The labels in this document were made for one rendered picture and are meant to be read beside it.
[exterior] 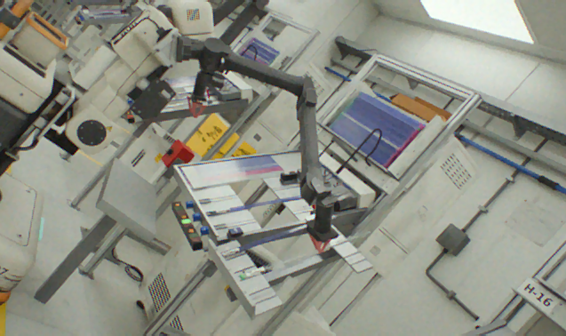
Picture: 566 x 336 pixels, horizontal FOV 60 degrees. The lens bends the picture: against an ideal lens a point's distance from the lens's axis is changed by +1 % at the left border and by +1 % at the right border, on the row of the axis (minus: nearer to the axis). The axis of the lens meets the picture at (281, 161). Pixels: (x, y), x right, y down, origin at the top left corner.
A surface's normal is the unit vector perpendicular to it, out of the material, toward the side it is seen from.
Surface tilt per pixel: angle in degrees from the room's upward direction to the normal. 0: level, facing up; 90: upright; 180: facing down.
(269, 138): 90
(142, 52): 90
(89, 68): 90
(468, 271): 90
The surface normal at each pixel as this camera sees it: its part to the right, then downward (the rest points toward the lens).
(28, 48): 0.33, 0.39
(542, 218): -0.62, -0.52
